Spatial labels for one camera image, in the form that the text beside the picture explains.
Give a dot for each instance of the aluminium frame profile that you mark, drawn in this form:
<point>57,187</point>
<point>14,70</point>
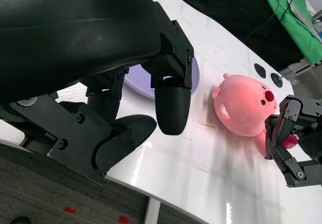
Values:
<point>299,69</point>

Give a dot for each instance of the purple round plate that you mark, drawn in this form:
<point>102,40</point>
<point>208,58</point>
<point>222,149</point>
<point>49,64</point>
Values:
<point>137,81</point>

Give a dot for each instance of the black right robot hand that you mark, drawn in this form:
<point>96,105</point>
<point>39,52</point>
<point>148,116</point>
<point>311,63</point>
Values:
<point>286,133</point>

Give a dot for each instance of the green cloth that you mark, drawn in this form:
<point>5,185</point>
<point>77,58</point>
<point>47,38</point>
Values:
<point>296,40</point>

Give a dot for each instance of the white paper sheet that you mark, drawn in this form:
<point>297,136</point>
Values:
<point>300,10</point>

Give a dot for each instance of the white table leg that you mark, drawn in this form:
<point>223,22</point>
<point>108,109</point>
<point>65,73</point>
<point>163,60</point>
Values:
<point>152,211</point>

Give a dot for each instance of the black shoe tip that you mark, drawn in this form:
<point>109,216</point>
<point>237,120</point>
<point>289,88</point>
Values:
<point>20,220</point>

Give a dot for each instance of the pink plush beaver doll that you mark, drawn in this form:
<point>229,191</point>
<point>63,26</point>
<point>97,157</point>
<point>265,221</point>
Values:
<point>241,108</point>

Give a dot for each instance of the black round table grommet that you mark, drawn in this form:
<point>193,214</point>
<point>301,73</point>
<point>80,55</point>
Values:
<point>276,79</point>
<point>259,70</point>

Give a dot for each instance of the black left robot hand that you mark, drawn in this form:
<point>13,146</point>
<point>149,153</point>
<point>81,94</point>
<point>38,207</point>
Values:
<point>63,37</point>

